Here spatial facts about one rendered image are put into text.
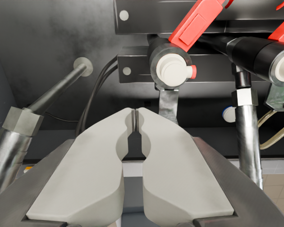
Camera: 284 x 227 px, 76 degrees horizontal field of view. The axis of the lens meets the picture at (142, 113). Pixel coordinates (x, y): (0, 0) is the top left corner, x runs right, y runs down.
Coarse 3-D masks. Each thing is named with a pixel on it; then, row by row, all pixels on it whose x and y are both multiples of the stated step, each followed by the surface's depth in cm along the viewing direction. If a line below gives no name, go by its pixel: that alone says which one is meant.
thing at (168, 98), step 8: (160, 88) 13; (176, 88) 13; (160, 96) 13; (168, 96) 13; (176, 96) 13; (160, 104) 14; (168, 104) 14; (176, 104) 14; (160, 112) 14; (168, 112) 14; (176, 112) 14
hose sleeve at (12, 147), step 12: (12, 132) 12; (0, 144) 12; (12, 144) 12; (24, 144) 13; (0, 156) 12; (12, 156) 12; (24, 156) 13; (0, 168) 12; (12, 168) 12; (0, 180) 12; (12, 180) 12; (0, 192) 12
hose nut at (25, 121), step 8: (16, 112) 12; (24, 112) 12; (32, 112) 13; (8, 120) 12; (16, 120) 12; (24, 120) 12; (32, 120) 13; (40, 120) 13; (8, 128) 12; (16, 128) 12; (24, 128) 12; (32, 128) 13
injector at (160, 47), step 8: (152, 40) 21; (160, 40) 15; (168, 40) 15; (152, 48) 14; (160, 48) 12; (168, 48) 12; (176, 48) 12; (152, 56) 12; (160, 56) 12; (184, 56) 12; (152, 64) 12; (152, 72) 12; (160, 80) 13; (168, 88) 13
